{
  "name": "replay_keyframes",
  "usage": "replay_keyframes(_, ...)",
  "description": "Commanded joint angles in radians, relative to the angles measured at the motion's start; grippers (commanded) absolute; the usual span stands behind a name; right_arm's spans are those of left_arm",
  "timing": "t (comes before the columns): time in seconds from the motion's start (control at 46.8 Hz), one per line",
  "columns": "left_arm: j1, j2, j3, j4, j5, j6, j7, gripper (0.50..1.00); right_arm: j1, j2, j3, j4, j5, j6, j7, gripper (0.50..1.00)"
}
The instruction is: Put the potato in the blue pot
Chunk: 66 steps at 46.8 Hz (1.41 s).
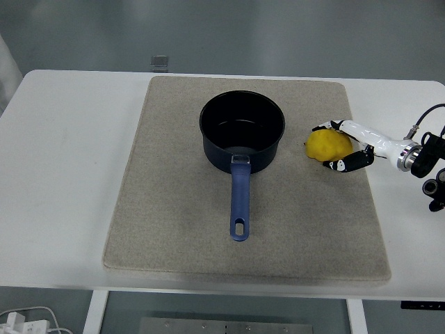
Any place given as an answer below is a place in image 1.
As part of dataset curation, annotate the black table control panel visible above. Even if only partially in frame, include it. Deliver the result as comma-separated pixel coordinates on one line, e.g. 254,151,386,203
400,299,445,310

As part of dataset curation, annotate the grey metal plate with screws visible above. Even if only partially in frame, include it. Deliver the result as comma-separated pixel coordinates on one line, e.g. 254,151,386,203
138,317,316,334

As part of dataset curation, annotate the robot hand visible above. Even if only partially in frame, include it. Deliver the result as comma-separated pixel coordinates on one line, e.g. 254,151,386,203
311,119,406,174

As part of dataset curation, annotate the beige fabric mat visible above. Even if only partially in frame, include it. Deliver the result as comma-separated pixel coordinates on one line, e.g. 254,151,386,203
102,75,392,282

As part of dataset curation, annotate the white table leg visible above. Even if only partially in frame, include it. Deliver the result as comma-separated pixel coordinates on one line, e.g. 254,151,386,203
346,299,366,334
82,289,109,334

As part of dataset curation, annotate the small silver metal block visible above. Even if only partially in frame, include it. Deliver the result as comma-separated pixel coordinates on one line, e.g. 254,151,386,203
149,54,171,68

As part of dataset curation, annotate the dark blue pot with handle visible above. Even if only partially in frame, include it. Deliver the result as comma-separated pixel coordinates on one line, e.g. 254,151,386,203
198,90,286,242

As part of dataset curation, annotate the white power strip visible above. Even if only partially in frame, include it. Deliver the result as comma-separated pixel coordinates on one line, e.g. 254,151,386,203
0,311,50,334

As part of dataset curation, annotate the white cable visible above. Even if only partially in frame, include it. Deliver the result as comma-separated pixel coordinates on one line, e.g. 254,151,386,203
0,305,72,334

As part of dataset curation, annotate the yellow potato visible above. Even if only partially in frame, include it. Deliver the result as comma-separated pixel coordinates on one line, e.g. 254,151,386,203
303,129,354,163

